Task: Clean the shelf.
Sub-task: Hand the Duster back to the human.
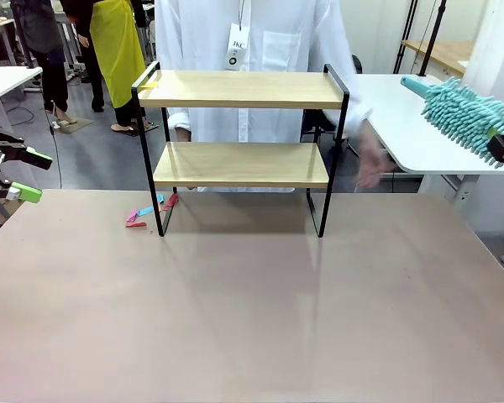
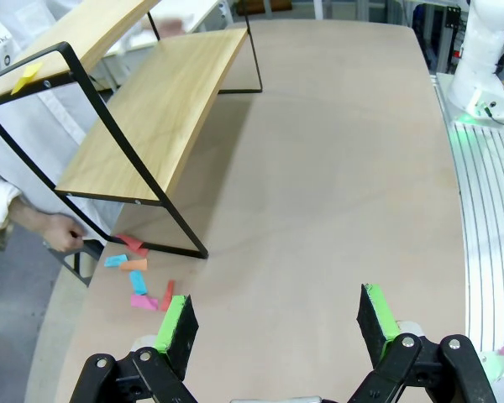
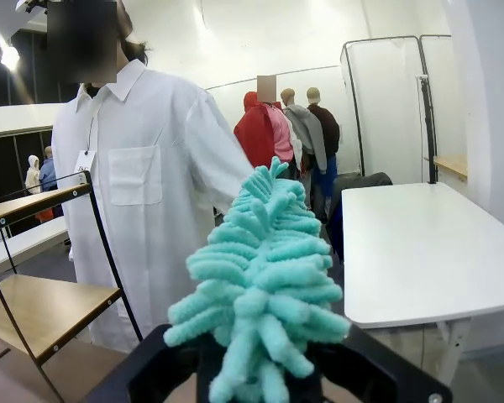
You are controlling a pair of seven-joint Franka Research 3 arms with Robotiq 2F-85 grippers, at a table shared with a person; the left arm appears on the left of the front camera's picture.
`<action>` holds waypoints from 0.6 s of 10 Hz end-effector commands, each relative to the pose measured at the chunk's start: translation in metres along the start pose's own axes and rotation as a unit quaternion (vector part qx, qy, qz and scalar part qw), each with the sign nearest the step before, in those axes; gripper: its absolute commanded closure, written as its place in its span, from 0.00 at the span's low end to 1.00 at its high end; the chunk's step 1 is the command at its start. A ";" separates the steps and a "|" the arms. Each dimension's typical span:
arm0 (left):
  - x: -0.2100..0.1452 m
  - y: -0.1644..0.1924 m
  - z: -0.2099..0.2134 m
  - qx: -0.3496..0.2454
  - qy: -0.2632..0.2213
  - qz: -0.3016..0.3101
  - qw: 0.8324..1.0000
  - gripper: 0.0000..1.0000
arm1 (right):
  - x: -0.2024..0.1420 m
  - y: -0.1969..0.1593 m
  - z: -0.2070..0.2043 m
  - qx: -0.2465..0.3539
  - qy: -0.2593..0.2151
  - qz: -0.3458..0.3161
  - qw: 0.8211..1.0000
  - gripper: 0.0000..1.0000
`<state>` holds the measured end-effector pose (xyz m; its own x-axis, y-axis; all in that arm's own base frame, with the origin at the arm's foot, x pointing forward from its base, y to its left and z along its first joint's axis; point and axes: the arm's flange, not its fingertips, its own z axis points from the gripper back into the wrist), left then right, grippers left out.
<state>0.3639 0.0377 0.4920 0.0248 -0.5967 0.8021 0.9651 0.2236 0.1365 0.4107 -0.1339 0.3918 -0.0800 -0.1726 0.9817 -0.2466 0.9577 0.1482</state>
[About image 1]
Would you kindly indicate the person's left forearm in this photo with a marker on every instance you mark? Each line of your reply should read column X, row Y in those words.
column 359, row 105

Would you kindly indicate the person's right forearm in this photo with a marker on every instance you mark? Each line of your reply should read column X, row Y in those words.
column 180, row 117

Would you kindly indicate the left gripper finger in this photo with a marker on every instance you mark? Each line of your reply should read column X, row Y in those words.
column 29, row 157
column 25, row 194

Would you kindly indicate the cardboard box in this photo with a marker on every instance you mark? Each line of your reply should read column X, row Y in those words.
column 12, row 207

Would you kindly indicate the black pole stand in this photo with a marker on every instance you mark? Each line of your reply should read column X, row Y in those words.
column 432, row 38

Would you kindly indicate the teal chenille duster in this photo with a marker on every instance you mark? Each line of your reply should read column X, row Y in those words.
column 458, row 113

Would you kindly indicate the person's left hand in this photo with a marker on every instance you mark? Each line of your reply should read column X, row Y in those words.
column 374, row 163

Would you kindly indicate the red paper scrap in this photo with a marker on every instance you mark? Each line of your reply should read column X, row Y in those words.
column 172, row 200

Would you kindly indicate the pink paper scrap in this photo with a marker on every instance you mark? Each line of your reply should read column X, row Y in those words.
column 133, row 215

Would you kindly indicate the large white table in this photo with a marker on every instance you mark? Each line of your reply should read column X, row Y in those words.
column 424, row 134

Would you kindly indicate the bystander in yellow apron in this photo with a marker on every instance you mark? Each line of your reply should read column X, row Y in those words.
column 117, row 50

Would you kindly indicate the brown floor mat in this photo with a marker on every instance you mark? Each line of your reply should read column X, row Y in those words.
column 80, row 125

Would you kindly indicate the two-tier wooden shelf black frame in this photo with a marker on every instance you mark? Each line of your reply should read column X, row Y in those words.
column 239, row 165

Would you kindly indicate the person's right hand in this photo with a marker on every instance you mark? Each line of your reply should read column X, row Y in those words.
column 185, row 133

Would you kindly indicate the black tripod stand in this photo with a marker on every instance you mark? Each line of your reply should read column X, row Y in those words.
column 405, row 38

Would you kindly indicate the yellow paper scrap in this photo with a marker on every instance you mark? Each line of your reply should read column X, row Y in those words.
column 150, row 86

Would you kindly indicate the person in white coat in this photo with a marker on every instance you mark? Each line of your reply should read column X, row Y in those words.
column 277, row 42

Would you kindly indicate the black office chair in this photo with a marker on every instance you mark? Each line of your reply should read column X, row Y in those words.
column 357, row 65

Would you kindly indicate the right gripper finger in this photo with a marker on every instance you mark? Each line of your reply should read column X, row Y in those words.
column 500, row 151
column 493, row 132

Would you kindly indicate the wooden top bench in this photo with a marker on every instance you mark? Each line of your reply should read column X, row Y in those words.
column 445, row 52

